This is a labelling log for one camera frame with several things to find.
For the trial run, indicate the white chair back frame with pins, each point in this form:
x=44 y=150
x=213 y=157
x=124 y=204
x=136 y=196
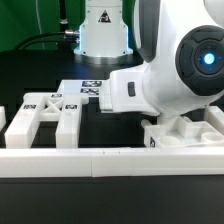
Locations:
x=64 y=109

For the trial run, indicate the white side block left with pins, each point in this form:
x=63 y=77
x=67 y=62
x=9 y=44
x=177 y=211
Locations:
x=2 y=117

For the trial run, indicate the white chair seat part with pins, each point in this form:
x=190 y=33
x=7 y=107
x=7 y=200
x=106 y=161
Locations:
x=179 y=132

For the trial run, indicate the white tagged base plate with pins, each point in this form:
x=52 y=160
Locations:
x=90 y=87

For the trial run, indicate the white front fence bar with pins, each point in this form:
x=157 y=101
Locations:
x=20 y=163

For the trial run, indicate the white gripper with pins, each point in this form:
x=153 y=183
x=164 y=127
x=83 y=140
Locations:
x=122 y=92

